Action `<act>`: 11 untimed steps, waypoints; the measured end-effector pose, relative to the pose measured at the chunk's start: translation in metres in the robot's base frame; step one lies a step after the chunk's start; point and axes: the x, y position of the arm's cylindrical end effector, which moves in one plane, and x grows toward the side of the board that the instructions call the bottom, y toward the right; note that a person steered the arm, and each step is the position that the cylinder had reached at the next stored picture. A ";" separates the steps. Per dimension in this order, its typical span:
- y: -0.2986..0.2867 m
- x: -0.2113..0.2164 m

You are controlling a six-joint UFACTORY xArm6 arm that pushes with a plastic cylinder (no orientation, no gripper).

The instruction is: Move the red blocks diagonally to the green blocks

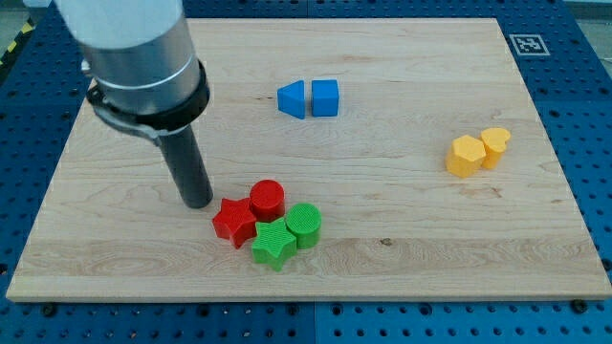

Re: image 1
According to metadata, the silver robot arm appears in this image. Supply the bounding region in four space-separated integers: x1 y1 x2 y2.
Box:
55 0 200 115

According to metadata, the wooden board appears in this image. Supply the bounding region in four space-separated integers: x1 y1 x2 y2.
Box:
7 18 611 303

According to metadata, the black clamp ring with cable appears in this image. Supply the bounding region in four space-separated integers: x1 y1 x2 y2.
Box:
84 59 211 146

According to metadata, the white fiducial marker tag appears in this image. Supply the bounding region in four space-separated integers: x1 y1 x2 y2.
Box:
510 33 550 56

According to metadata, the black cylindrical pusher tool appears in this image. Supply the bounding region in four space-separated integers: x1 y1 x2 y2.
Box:
159 125 213 208

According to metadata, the green cylinder block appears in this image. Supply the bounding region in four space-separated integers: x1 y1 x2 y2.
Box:
285 203 322 249

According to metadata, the blue triangle block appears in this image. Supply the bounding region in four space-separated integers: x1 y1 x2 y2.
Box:
276 80 305 119

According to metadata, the red star block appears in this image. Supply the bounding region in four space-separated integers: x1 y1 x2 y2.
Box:
212 198 256 249

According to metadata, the blue cube block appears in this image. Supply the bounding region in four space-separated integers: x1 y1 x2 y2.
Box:
312 79 339 117

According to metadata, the yellow hexagon block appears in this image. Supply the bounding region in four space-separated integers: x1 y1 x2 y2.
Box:
445 135 487 178

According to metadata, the green star block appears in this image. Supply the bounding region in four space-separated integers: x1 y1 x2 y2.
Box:
251 217 297 271

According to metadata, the red cylinder block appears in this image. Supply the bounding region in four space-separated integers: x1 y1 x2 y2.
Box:
250 180 285 222

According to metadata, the yellow heart block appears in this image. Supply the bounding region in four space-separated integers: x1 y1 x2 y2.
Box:
480 127 512 169

